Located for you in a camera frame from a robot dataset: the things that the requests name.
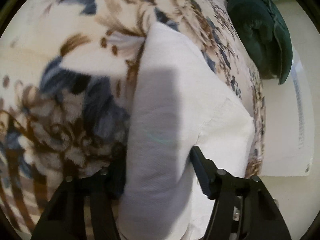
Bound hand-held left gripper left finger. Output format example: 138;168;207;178
30;159;126;240

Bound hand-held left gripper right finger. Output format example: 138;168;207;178
190;145;292;240

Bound white pants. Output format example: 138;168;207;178
117;21;255;240

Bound white headboard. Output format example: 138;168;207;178
260;50;314;178

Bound floral bed blanket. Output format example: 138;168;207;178
0;0;267;240

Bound dark green cushion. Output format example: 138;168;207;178
220;0;293;85

